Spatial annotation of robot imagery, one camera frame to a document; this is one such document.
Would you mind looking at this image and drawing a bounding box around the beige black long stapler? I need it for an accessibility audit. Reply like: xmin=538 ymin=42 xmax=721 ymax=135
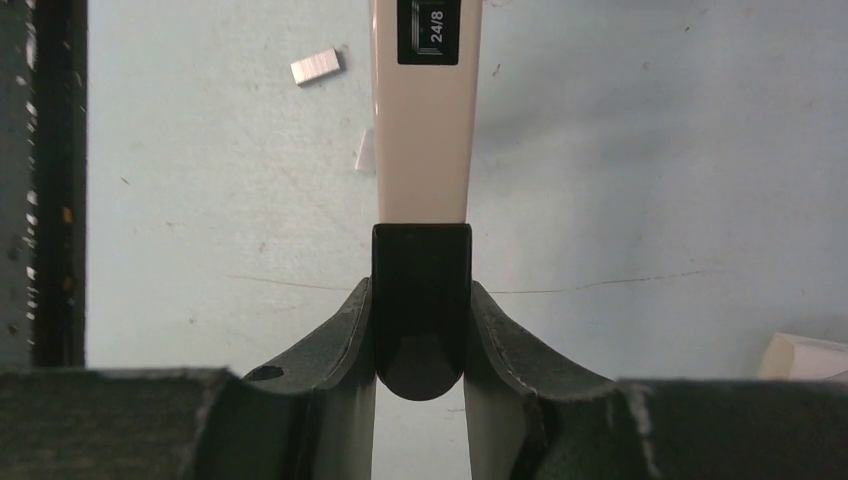
xmin=370 ymin=1 xmax=483 ymax=401

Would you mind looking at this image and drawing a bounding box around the closed white staple box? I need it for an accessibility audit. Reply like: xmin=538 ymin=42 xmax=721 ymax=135
xmin=757 ymin=333 xmax=847 ymax=382

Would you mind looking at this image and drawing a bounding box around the grey staple strip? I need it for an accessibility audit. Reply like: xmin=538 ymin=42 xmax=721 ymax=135
xmin=354 ymin=128 xmax=376 ymax=175
xmin=290 ymin=48 xmax=343 ymax=87

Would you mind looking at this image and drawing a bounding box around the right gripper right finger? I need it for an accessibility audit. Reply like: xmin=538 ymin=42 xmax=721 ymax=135
xmin=464 ymin=284 xmax=847 ymax=479

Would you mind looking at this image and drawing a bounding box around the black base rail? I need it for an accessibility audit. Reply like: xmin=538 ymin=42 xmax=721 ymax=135
xmin=1 ymin=0 xmax=89 ymax=369

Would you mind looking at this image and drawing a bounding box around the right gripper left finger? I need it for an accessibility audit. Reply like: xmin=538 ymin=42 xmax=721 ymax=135
xmin=1 ymin=281 xmax=375 ymax=479

